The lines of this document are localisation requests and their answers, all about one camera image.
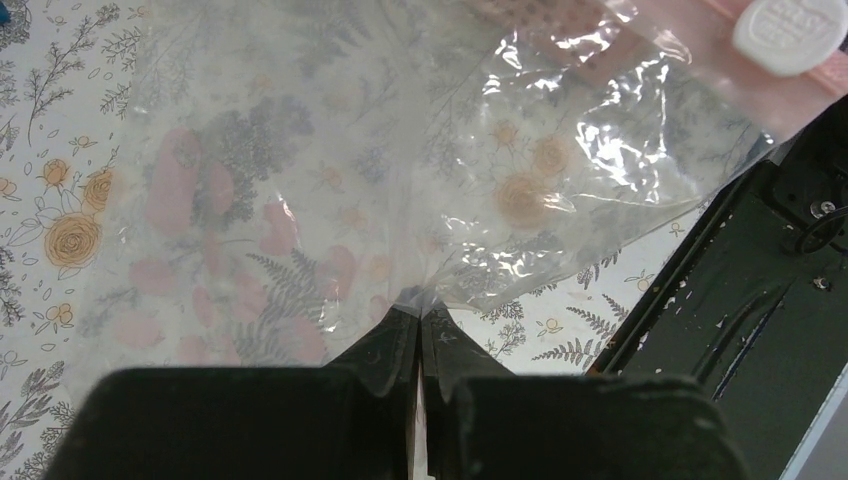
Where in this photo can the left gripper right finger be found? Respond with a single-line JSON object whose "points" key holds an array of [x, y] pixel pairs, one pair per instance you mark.
{"points": [[485, 422]]}

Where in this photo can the white zip slider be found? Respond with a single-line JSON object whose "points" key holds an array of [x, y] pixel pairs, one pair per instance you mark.
{"points": [[790, 37]]}

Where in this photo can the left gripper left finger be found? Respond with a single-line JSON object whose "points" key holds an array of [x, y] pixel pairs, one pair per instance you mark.
{"points": [[350, 419]]}

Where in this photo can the clear pink zip bag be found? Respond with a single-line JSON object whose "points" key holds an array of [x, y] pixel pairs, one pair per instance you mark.
{"points": [[292, 169]]}

